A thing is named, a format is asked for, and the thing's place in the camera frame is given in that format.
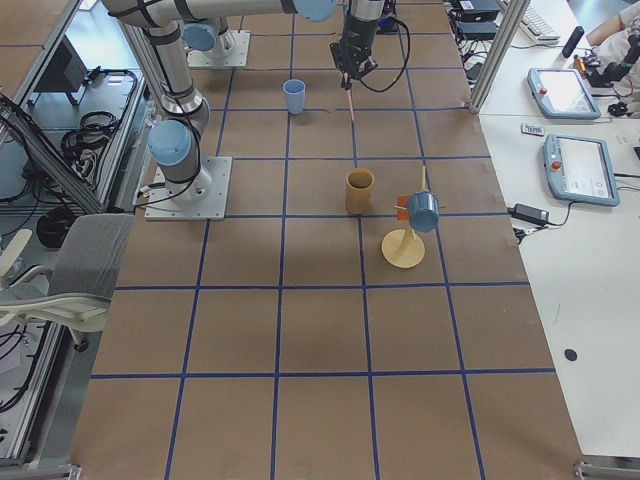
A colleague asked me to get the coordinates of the white keyboard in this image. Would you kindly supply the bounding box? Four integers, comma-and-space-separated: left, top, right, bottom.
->
520, 7, 560, 45

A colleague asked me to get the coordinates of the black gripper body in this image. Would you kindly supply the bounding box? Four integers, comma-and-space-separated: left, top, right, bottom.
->
329, 30, 378, 81

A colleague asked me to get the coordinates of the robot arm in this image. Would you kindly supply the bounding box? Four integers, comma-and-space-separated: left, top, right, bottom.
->
104, 1, 337, 206
182, 17, 236, 58

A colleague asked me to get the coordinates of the pink chopstick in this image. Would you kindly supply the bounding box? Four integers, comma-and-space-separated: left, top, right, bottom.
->
342, 73, 355, 123

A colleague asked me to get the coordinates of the orange mug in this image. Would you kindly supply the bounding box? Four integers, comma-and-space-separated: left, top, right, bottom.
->
394, 195, 409, 222

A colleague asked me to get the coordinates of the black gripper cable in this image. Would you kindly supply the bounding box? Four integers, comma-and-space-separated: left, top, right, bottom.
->
357, 14, 412, 93

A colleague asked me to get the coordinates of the black power adapter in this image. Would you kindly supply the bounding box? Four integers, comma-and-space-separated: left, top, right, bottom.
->
507, 203, 549, 227

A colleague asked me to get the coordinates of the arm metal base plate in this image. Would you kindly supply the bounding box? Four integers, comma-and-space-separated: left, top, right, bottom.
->
187, 30, 251, 70
144, 156, 233, 221

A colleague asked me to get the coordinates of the grey office chair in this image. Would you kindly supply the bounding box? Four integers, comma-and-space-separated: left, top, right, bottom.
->
1, 213, 134, 352

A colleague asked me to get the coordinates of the lower teach pendant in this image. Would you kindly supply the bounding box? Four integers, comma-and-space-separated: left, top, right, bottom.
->
542, 134, 620, 207

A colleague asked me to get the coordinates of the wooden mug tree stand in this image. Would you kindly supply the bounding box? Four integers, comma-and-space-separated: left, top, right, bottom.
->
381, 166, 429, 269

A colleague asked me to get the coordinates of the bamboo chopstick holder cup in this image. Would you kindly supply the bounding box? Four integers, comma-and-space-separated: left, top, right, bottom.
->
345, 168, 375, 215

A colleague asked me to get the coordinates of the teach pendant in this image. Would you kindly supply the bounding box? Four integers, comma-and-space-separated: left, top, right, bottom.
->
527, 68, 601, 120
542, 134, 620, 207

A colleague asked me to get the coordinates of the light blue plastic cup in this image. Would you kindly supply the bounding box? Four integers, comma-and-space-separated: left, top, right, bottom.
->
282, 78, 306, 115

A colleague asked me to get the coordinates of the blue mug on stand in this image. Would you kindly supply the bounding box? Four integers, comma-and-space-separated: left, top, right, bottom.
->
407, 190, 440, 233

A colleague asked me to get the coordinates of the upper teach pendant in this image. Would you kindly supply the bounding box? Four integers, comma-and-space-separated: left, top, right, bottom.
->
527, 68, 601, 120

